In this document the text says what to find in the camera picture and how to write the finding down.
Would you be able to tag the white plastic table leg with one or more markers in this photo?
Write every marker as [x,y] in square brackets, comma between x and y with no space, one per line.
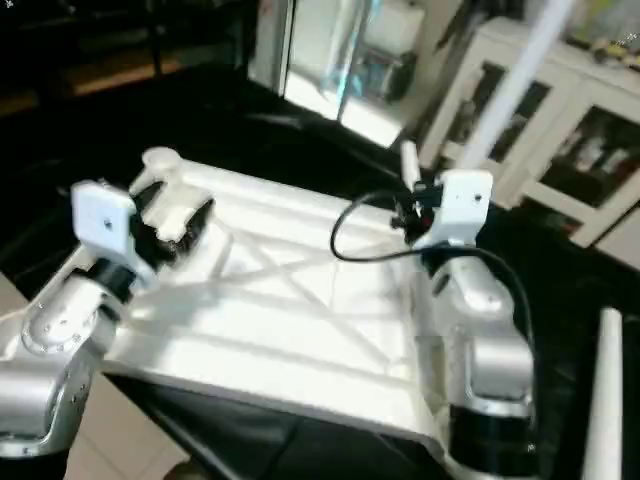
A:
[515,80]
[604,400]
[409,165]

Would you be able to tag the white plastic table top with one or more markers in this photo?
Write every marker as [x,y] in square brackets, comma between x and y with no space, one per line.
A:
[280,320]

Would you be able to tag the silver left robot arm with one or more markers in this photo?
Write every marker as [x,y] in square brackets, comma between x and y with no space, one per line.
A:
[60,340]

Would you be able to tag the black work surface mat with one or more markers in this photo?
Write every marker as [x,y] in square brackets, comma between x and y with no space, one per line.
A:
[300,140]

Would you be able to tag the colourful background box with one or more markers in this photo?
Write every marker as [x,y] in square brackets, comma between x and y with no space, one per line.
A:
[385,50]

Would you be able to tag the white glass door cabinet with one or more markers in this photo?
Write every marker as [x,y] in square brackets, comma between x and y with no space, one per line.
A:
[580,140]

